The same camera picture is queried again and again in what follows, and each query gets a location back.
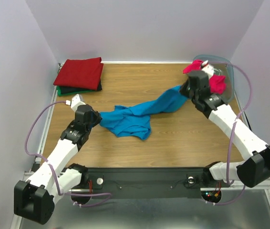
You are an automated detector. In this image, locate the black folded t-shirt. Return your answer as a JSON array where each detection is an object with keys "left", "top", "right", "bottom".
[{"left": 58, "top": 81, "right": 102, "bottom": 95}]

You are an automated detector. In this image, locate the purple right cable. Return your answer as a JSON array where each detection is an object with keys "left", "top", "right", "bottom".
[{"left": 206, "top": 64, "right": 253, "bottom": 206}]

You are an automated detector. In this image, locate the clear plastic bin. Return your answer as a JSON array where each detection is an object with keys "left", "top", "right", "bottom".
[{"left": 193, "top": 54, "right": 234, "bottom": 102}]

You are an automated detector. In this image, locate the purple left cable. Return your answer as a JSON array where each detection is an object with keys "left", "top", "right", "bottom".
[{"left": 24, "top": 101, "right": 113, "bottom": 208}]

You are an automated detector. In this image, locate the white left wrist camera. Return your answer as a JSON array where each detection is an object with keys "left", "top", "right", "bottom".
[{"left": 65, "top": 94, "right": 86, "bottom": 112}]

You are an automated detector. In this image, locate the purple cable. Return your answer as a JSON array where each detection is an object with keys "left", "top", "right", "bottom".
[
  {"left": 24, "top": 101, "right": 113, "bottom": 208},
  {"left": 206, "top": 64, "right": 253, "bottom": 206}
]

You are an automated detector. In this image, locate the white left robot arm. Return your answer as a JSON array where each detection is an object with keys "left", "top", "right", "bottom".
[{"left": 14, "top": 103, "right": 101, "bottom": 225}]

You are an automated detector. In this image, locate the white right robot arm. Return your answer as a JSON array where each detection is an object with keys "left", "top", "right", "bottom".
[{"left": 180, "top": 70, "right": 270, "bottom": 188}]

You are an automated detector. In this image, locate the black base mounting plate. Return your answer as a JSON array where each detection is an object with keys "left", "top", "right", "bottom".
[{"left": 77, "top": 167, "right": 231, "bottom": 200}]

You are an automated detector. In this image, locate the green folded t-shirt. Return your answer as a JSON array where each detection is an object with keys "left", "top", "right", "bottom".
[{"left": 57, "top": 86, "right": 92, "bottom": 97}]

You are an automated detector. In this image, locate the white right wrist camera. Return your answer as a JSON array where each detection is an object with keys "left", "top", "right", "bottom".
[{"left": 200, "top": 60, "right": 214, "bottom": 79}]

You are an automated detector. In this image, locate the red folded t-shirt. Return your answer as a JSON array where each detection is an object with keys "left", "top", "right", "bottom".
[{"left": 53, "top": 57, "right": 104, "bottom": 91}]

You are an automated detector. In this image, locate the blue t-shirt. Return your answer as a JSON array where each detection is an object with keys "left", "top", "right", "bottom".
[{"left": 100, "top": 86, "right": 188, "bottom": 140}]

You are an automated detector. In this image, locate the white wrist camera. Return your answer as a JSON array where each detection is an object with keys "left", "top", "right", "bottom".
[
  {"left": 65, "top": 94, "right": 86, "bottom": 112},
  {"left": 200, "top": 60, "right": 214, "bottom": 79}
]

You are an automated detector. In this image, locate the pink crumpled t-shirt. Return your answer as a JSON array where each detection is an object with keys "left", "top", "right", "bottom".
[{"left": 183, "top": 60, "right": 226, "bottom": 94}]

